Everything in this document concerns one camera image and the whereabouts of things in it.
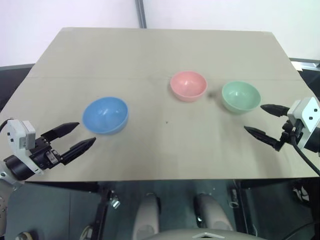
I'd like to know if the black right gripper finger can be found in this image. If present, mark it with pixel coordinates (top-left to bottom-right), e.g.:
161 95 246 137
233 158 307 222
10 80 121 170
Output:
243 125 286 153
260 103 291 118

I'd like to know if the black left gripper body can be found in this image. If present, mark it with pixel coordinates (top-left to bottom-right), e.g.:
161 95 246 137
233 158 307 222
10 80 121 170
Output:
29 136 63 172

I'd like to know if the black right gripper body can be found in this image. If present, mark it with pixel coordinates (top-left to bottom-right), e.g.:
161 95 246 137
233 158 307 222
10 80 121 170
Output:
280 119 305 146

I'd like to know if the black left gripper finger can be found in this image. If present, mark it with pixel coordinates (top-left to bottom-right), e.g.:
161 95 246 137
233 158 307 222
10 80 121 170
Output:
40 121 81 144
59 136 97 166

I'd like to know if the green plastic bowl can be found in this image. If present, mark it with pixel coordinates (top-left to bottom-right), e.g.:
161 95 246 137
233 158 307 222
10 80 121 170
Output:
221 80 262 116

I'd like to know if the blue plastic bowl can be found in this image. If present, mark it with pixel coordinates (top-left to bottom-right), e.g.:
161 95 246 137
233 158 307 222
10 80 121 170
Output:
82 96 130 136

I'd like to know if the pink-red plastic bowl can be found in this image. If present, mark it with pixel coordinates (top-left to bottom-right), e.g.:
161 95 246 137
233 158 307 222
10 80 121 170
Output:
169 70 209 102

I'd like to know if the grey right robot leg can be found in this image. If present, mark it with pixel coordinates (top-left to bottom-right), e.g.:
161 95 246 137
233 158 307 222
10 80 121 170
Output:
193 191 235 240

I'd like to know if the grey robot leg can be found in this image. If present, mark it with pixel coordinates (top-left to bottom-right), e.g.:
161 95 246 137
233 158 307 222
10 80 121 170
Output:
193 191 235 240
131 191 161 240

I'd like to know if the grey left robot leg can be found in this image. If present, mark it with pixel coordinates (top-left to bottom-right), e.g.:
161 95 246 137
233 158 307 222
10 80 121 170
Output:
131 191 161 240

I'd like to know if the grey robot torso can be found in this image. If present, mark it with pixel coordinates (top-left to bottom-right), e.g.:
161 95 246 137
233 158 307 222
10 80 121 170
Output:
141 230 241 240

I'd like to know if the grey metal pole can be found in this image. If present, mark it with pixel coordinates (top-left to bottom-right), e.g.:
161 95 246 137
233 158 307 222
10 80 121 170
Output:
134 0 149 29

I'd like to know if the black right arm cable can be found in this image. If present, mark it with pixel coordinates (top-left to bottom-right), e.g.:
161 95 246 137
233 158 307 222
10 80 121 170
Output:
290 138 320 177

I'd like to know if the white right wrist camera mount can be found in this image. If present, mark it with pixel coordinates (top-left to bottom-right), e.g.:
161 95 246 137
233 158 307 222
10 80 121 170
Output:
286 97 320 150

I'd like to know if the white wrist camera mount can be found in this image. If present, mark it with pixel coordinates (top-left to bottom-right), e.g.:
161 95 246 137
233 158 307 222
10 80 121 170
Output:
4 119 43 176
286 97 320 150

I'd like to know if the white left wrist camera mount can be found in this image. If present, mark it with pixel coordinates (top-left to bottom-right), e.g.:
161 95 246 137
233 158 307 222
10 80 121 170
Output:
4 119 43 176

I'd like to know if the black table leg frame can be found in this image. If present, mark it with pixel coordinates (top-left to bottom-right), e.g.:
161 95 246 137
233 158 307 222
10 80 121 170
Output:
92 181 121 227
228 179 252 240

